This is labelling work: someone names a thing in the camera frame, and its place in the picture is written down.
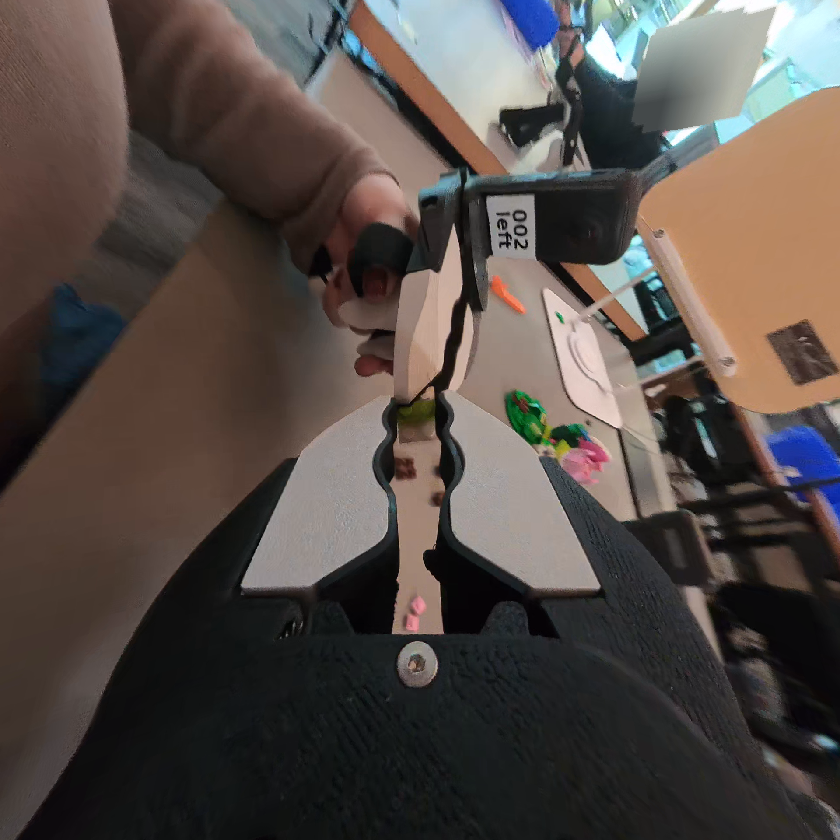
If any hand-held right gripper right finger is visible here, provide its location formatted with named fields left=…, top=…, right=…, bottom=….
left=423, top=392, right=602, bottom=635

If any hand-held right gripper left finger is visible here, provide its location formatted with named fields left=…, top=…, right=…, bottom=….
left=241, top=394, right=401, bottom=635

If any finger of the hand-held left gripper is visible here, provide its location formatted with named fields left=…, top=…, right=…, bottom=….
left=433, top=289, right=492, bottom=395
left=392, top=226, right=468, bottom=403

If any white and lime lego assembly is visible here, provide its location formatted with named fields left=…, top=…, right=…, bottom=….
left=397, top=392, right=438, bottom=445

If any person's left forearm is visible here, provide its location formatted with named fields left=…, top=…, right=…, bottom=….
left=108, top=0, right=403, bottom=258

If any lego flower model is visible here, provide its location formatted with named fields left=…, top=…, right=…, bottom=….
left=504, top=389, right=611, bottom=487

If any person's left hand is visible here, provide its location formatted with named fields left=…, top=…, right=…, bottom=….
left=320, top=172, right=422, bottom=378

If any orange brick separator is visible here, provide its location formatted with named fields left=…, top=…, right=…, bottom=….
left=490, top=275, right=527, bottom=315

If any white desk stand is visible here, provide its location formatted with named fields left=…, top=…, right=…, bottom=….
left=542, top=226, right=737, bottom=431

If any tan board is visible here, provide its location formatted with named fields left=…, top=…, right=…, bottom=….
left=635, top=85, right=840, bottom=416

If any blue plastic bin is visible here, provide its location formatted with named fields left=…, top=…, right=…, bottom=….
left=502, top=0, right=560, bottom=48
left=764, top=425, right=840, bottom=503

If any light wood background table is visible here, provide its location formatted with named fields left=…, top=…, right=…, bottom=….
left=348, top=0, right=651, bottom=342

